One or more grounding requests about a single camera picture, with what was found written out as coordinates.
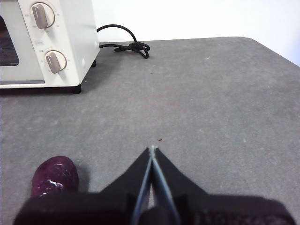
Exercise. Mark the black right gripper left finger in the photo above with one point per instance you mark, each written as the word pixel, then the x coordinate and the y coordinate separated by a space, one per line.
pixel 105 208

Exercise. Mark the black oven foot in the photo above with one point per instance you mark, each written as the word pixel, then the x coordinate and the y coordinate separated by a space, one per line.
pixel 93 63
pixel 77 89

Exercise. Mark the cream Toshiba toaster oven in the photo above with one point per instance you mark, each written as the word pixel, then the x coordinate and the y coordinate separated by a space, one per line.
pixel 77 35

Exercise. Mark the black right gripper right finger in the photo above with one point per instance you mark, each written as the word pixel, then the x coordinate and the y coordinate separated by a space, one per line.
pixel 211 211

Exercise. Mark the beige oven knob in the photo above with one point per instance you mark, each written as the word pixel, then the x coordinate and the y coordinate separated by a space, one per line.
pixel 55 62
pixel 42 16

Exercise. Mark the purple eggplant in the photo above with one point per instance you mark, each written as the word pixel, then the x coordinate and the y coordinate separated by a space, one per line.
pixel 56 175

